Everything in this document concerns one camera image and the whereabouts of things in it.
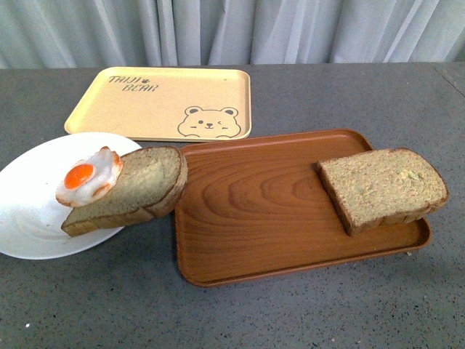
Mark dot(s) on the yellow bear tray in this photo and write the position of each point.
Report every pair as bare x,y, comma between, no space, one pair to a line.
166,104

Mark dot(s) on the white round plate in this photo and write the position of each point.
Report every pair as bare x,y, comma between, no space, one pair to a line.
31,218

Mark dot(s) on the brown wood-grain tray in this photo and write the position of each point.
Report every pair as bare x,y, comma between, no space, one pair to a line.
256,207

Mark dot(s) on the grey curtain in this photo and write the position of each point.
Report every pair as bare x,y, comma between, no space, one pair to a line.
88,34

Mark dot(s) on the fried egg toy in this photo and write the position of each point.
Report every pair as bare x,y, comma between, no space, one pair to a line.
90,179

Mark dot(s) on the bread slice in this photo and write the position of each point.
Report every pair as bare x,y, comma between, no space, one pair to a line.
149,186
382,187

